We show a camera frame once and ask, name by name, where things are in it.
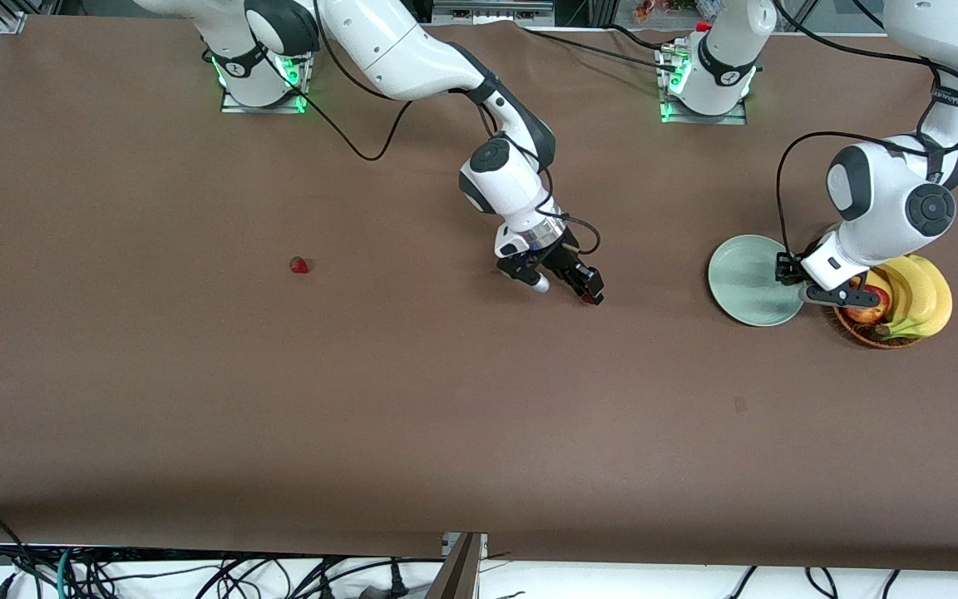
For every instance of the aluminium frame rail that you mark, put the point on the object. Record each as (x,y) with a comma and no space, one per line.
(491,10)

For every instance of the pale green round plate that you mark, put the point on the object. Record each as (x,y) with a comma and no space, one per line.
(745,283)

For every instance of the aluminium frame post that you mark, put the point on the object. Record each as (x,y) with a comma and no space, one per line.
(458,566)

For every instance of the table cover sheet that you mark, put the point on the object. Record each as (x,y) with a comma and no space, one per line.
(362,416)

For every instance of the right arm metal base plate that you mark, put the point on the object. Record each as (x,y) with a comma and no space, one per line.
(234,106)

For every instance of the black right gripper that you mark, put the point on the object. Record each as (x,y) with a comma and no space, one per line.
(564,260)

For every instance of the metal corner bracket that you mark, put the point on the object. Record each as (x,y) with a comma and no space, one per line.
(11,22)

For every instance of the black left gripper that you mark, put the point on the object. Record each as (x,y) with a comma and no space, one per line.
(784,269)

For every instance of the brown wicker basket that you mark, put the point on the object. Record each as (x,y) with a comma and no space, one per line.
(857,333)

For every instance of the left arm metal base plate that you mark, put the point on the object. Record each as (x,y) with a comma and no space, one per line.
(733,119)

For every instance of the red apple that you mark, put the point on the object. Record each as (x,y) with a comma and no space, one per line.
(861,315)

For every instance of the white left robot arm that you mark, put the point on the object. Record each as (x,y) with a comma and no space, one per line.
(878,200)

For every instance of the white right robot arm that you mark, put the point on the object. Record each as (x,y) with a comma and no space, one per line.
(412,50)

